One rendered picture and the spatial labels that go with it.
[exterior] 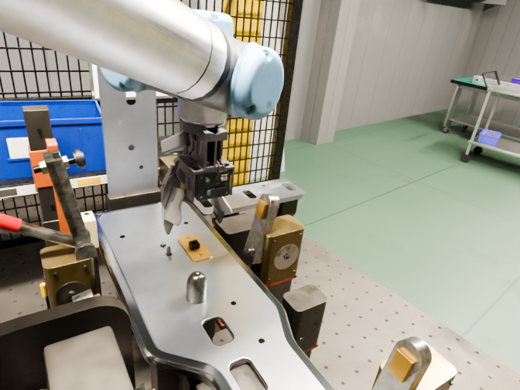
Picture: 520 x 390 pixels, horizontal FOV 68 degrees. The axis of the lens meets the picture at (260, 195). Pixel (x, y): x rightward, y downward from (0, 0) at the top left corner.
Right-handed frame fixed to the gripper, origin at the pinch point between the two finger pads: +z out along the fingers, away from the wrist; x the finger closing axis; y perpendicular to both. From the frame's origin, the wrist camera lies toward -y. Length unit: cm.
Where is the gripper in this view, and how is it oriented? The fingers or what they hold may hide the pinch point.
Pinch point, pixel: (193, 222)
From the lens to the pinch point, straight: 71.6
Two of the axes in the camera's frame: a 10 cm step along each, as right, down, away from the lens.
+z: -1.1, 8.8, 4.6
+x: 8.4, -1.6, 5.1
